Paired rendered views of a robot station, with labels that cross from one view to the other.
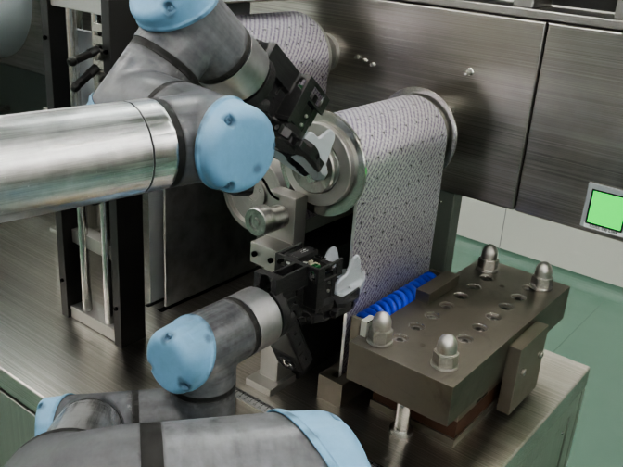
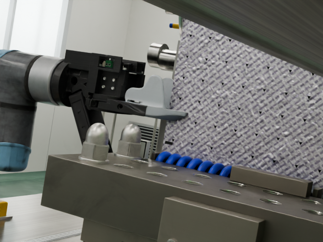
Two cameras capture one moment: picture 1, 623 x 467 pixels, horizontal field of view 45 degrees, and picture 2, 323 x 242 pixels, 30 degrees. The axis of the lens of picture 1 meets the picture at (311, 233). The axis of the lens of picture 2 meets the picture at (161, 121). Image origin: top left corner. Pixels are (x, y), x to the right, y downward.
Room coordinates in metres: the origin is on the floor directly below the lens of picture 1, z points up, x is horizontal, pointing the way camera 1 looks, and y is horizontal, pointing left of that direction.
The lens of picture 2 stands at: (0.80, -0.89, 1.13)
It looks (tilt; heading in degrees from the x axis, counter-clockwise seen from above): 3 degrees down; 80
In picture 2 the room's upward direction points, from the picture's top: 10 degrees clockwise
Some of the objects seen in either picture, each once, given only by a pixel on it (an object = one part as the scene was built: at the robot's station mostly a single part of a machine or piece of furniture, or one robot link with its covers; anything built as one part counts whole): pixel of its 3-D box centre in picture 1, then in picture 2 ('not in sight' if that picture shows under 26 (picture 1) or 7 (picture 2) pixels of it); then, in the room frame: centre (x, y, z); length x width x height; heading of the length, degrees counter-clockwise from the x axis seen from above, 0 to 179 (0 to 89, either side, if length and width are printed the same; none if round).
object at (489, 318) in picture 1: (466, 328); (229, 214); (1.00, -0.25, 1.00); 0.40 x 0.16 x 0.06; 143
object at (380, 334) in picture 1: (381, 326); (130, 140); (0.90, -0.10, 1.05); 0.04 x 0.04 x 0.04
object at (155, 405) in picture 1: (187, 420); (6, 134); (0.72, 0.13, 1.01); 0.11 x 0.08 x 0.11; 104
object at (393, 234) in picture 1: (395, 245); (249, 114); (1.05, -0.13, 1.11); 0.23 x 0.01 x 0.18; 143
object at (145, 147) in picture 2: (368, 326); (140, 148); (0.92, -0.09, 1.04); 0.02 x 0.01 x 0.02; 143
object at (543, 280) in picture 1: (542, 274); not in sight; (1.11, -0.38, 1.05); 0.04 x 0.04 x 0.04
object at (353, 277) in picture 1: (352, 273); (155, 96); (0.93, -0.06, 1.11); 0.09 x 0.03 x 0.06; 142
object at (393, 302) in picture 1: (400, 300); (231, 179); (1.03, -0.14, 1.03); 0.21 x 0.04 x 0.03; 143
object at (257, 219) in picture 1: (260, 220); (157, 55); (0.94, 0.07, 1.18); 0.04 x 0.02 x 0.04; 53
